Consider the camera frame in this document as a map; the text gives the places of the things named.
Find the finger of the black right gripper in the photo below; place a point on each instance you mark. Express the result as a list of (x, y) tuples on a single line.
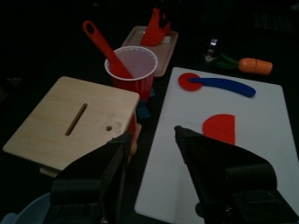
[(166, 22)]

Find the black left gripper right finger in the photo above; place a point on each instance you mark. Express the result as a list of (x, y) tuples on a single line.
[(230, 180)]

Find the pink rectangular plate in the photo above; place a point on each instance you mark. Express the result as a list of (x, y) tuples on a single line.
[(166, 55)]

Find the light blue bowl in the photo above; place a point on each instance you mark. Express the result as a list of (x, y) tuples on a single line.
[(32, 211)]

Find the small blue toy block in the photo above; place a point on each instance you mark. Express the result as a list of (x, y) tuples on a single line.
[(144, 111)]

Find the orange toy carrot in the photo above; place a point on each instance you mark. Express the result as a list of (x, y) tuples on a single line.
[(256, 65)]

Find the small silver metal tool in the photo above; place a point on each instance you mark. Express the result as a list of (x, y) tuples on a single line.
[(213, 50)]

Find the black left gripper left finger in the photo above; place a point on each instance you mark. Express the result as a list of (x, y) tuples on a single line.
[(94, 180)]

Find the white plastic cutting board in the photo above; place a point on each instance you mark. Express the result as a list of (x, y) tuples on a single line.
[(249, 116)]

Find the red plastic spatula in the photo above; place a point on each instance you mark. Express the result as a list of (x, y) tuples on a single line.
[(102, 43)]

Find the red plastic cup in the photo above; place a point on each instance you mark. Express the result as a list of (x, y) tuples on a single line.
[(134, 78)]

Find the wooden box with slot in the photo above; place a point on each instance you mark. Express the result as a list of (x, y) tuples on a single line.
[(58, 128)]

